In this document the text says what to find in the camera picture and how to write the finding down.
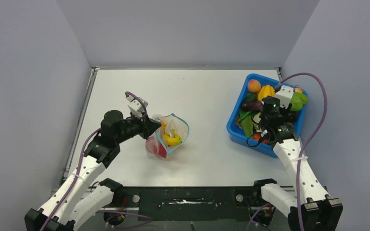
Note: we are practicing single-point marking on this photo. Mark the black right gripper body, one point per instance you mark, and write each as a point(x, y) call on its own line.
point(261, 122)

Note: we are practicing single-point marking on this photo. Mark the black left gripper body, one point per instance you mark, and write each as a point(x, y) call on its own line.
point(132, 128)

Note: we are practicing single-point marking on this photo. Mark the clear zip top bag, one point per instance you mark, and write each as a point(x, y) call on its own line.
point(181, 128)

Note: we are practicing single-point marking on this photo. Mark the yellow toy banana bunch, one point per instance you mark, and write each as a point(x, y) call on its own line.
point(168, 141)

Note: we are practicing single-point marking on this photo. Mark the red toy apple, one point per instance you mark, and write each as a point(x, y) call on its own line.
point(160, 152)

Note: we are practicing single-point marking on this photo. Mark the white toy garlic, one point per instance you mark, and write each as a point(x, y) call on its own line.
point(171, 132)

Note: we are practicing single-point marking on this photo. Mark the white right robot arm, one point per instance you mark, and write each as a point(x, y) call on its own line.
point(312, 208)

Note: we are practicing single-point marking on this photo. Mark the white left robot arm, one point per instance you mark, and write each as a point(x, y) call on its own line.
point(66, 210)

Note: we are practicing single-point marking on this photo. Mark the orange red toy tomato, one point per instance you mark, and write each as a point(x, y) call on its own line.
point(256, 136)

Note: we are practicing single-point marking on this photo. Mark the green toy pea pod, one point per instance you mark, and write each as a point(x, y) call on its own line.
point(247, 125)

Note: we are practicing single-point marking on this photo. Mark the purple toy eggplant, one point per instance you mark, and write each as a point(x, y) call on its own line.
point(251, 106)

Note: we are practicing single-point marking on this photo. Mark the yellow toy bell pepper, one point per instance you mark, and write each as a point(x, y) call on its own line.
point(264, 92)

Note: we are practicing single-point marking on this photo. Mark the dark green toy avocado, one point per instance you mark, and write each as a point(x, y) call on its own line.
point(251, 97)

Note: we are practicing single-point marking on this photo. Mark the blue plastic bin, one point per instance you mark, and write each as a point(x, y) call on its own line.
point(272, 137)

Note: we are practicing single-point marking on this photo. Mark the green bumpy toy fruit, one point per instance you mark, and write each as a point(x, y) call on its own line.
point(298, 101)

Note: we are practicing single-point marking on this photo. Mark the toy peach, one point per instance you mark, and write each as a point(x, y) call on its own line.
point(254, 86)

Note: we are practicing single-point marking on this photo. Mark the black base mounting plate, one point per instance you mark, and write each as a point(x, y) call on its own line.
point(190, 203)

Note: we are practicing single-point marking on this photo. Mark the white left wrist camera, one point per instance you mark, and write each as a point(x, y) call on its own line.
point(137, 106)

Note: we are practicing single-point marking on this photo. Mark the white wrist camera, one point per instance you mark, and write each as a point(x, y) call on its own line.
point(137, 106)
point(284, 94)

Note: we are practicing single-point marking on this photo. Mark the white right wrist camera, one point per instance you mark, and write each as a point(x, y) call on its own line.
point(284, 94)

